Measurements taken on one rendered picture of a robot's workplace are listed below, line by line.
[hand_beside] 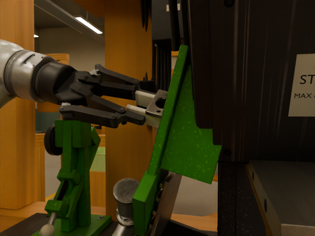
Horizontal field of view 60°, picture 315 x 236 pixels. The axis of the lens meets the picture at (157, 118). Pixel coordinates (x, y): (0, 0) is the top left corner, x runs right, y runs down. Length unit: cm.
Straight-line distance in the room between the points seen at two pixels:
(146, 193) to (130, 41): 51
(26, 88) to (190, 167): 31
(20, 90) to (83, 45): 1133
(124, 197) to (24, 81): 27
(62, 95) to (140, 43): 34
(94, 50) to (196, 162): 1130
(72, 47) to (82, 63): 81
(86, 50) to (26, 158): 1085
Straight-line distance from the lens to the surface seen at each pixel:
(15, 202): 99
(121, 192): 37
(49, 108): 98
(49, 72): 51
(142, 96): 47
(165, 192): 39
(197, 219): 84
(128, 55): 77
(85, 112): 45
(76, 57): 1189
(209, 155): 35
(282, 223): 17
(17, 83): 53
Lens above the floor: 119
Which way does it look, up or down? 2 degrees down
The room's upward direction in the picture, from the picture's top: straight up
